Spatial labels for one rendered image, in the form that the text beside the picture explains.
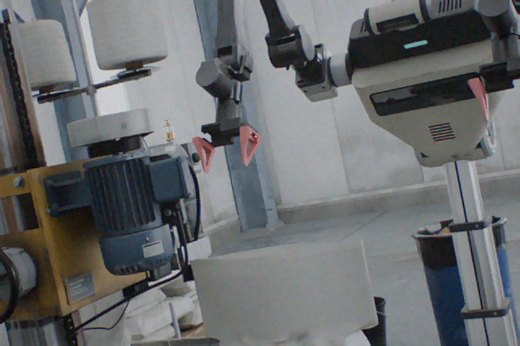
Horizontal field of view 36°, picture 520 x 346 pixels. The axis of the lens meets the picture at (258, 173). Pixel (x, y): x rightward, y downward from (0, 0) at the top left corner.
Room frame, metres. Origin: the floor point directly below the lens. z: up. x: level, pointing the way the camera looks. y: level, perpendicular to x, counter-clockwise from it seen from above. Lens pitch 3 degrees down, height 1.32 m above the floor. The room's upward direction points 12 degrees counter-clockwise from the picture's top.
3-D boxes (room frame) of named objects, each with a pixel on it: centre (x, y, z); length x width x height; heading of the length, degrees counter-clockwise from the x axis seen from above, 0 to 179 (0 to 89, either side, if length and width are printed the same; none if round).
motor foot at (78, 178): (1.69, 0.38, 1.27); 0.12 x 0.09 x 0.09; 153
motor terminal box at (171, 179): (1.68, 0.18, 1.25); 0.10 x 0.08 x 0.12; 178
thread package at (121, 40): (1.82, 0.23, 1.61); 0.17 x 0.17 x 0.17
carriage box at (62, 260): (1.82, 0.49, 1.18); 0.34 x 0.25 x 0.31; 153
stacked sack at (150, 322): (4.88, 0.89, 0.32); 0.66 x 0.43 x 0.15; 155
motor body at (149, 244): (1.69, 0.29, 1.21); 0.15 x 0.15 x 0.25
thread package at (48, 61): (1.94, 0.46, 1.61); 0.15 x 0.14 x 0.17; 63
